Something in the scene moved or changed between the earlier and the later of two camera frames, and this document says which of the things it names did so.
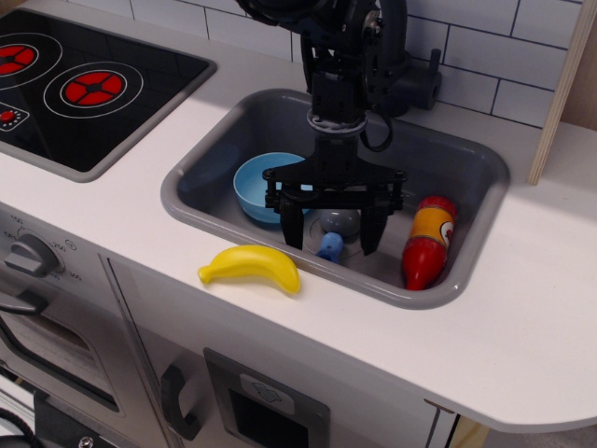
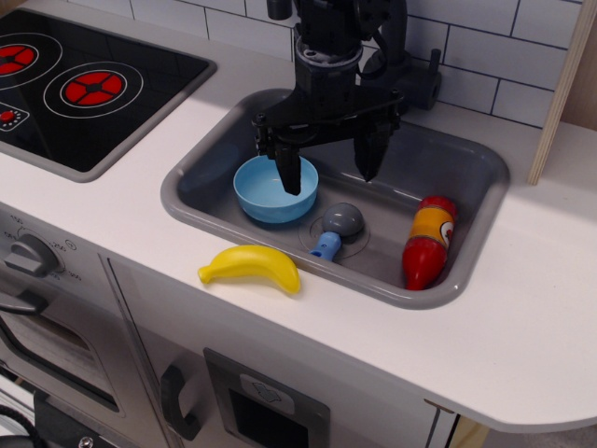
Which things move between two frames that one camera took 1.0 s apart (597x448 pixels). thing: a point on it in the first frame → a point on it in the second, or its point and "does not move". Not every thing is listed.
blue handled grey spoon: (338, 225) does not move
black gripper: (335, 176) → (326, 105)
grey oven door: (76, 353) does not move
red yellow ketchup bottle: (427, 246) does not move
